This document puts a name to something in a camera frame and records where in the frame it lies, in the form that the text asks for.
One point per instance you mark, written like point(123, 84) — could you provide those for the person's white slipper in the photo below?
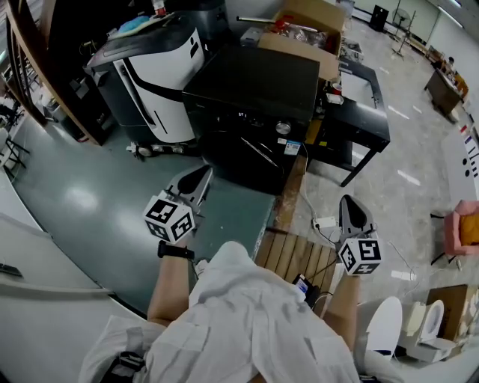
point(201, 266)

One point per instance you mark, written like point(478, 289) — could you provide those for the black box speaker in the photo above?
point(378, 18)

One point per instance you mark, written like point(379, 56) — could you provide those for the standing floor fan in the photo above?
point(403, 26)

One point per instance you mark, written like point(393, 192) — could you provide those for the wooden slatted pallet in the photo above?
point(295, 258)

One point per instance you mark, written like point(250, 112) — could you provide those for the brown wooden desk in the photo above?
point(443, 91)

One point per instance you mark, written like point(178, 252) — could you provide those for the pink chair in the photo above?
point(464, 232)

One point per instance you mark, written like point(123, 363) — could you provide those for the person's right forearm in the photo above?
point(344, 310)

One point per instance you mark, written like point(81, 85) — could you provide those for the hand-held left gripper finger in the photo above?
point(207, 187)
point(173, 183)

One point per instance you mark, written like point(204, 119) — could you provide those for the small white container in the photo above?
point(334, 98)

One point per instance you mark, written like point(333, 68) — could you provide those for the white toilet with raised lid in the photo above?
point(383, 325)

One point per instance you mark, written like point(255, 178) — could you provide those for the white and black appliance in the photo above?
point(149, 86)

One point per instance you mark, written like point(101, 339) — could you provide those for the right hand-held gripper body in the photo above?
point(361, 256)

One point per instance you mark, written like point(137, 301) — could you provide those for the white door panel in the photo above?
point(41, 299)

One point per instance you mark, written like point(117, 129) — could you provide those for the red plastic cup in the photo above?
point(337, 88)

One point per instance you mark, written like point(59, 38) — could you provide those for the blue cloth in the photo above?
point(132, 23)

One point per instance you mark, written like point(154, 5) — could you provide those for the black metal table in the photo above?
point(359, 116)

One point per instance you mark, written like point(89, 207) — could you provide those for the person's left forearm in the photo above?
point(170, 288)

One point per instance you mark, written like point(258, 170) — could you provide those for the flat brown cardboard box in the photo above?
point(454, 303)

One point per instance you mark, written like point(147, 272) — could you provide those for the white toilet with beige seat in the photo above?
point(430, 329)

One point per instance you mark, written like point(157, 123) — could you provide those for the brown wooden shelf frame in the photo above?
point(56, 75)

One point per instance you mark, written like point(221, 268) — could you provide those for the black waist device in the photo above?
point(306, 290)

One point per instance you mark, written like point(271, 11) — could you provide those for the black washing machine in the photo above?
point(254, 112)

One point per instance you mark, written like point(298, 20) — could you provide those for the person's white clothing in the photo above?
point(247, 321)

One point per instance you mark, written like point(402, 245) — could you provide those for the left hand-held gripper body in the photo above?
point(170, 220)

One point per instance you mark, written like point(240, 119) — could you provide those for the white board with dark marks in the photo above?
point(462, 168)

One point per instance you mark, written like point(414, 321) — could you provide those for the folding chair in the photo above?
point(11, 149)

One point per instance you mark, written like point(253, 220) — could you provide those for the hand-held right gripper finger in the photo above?
point(342, 215)
point(368, 221)

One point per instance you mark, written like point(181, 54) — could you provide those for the black wrist band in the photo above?
point(174, 250)

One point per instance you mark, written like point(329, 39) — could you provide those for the large open cardboard box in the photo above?
point(303, 33)

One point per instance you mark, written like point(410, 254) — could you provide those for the white power strip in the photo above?
point(325, 222)

